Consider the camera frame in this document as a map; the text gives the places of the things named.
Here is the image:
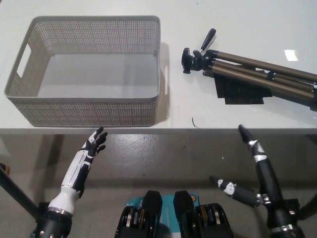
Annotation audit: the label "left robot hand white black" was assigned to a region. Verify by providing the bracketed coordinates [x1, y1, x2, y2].
[60, 126, 108, 199]

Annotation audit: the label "robot body black teal blocks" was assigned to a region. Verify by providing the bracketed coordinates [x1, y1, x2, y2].
[115, 189, 235, 238]

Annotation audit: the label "black table leg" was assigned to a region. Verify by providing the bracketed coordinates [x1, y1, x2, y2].
[0, 163, 42, 223]
[297, 187, 317, 221]

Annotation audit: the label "grey perforated plastic basket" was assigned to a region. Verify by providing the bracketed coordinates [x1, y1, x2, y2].
[3, 15, 162, 128]

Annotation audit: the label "black tape patch on desk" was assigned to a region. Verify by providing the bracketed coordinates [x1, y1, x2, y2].
[213, 70, 273, 106]

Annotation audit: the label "right robot hand black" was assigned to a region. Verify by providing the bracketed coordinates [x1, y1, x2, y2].
[209, 124, 283, 225]

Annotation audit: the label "bronze black camera tripod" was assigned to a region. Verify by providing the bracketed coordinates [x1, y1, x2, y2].
[182, 28, 317, 112]

